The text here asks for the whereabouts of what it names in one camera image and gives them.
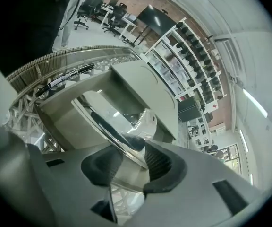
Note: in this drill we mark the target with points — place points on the white ceiling air conditioner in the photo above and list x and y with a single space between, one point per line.
228 55

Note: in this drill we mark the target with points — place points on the row of clear storage boxes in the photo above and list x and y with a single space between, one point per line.
171 67

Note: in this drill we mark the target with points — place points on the black pen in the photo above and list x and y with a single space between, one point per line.
65 77

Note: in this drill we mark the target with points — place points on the long ceiling lamp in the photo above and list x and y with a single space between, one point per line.
243 139
254 103

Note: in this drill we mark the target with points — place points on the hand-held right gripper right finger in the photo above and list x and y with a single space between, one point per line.
166 169

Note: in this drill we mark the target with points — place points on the white shelving rack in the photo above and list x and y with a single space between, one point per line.
171 37

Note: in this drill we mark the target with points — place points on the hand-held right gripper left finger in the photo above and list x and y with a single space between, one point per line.
100 164

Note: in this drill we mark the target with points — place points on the person's black button shirt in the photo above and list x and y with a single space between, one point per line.
20 32

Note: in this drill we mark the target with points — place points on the white desk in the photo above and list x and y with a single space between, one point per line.
129 23

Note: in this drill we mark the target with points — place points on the legs in light blue jeans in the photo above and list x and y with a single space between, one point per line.
67 27

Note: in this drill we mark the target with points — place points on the rows of small black objects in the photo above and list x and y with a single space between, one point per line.
197 55

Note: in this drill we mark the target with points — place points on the black flat monitor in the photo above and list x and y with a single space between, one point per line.
155 18

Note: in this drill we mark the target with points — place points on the black office chair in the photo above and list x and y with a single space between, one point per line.
116 18
91 6

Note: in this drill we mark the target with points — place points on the grey plastic tray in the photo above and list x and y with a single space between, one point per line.
138 79

